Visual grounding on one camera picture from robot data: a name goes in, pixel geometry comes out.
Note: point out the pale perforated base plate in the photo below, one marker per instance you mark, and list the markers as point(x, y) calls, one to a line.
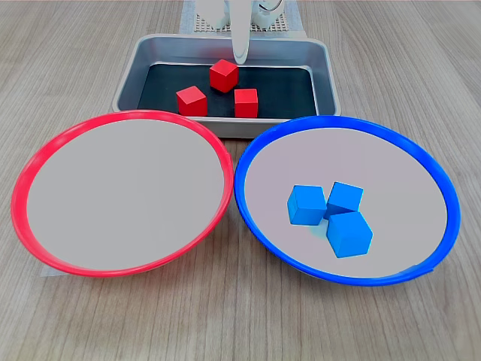
point(280, 24)

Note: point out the blue cube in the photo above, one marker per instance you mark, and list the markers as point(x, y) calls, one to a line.
point(347, 235)
point(306, 207)
point(345, 195)

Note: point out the blue-rimmed white plate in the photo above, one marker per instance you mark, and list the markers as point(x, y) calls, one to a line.
point(394, 169)

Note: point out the white tape piece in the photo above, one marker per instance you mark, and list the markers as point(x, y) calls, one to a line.
point(47, 272)

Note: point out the red cube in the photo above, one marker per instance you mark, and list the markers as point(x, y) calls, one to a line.
point(224, 75)
point(192, 101)
point(246, 103)

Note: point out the red-rimmed white plate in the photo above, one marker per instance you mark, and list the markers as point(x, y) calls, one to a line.
point(112, 195)

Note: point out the steel tray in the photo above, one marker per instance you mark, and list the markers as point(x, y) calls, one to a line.
point(323, 75)

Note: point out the black tray mat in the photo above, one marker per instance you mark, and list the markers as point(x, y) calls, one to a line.
point(285, 94)

